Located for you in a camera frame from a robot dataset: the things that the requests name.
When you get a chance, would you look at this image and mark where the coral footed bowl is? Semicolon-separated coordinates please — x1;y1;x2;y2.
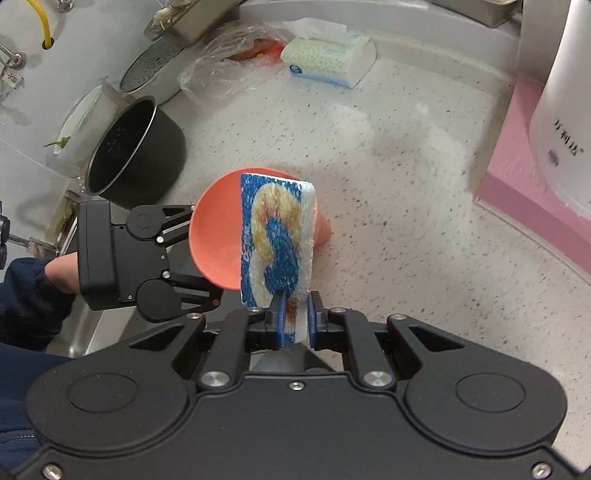
188;166;331;291

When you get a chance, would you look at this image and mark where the blue patterned sponge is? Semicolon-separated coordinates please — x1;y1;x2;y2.
240;173;317;345

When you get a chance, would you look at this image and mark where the person left hand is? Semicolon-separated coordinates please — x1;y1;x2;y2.
44;252;80;295

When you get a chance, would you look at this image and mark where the black rice cooker pot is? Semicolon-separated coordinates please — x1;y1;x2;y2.
85;96;186;210

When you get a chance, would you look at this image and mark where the steel steamer pot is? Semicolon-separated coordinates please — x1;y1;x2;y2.
119;39;192;105

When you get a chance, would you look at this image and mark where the pink box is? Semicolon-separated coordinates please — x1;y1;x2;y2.
475;76;590;281

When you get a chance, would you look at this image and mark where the clear plastic bag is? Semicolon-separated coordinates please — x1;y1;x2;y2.
178;21;290;105

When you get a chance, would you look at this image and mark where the large steel tray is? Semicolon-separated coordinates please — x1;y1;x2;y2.
143;0;242;48

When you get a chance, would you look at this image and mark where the tissue pack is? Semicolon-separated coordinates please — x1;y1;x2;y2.
280;18;377;89

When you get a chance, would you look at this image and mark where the white electric kettle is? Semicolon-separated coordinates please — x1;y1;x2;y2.
529;0;591;218

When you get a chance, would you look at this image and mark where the small steel tray right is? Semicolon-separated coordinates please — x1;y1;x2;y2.
431;0;523;28

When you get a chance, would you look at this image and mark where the yellow hose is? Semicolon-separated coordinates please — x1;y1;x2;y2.
27;0;56;51

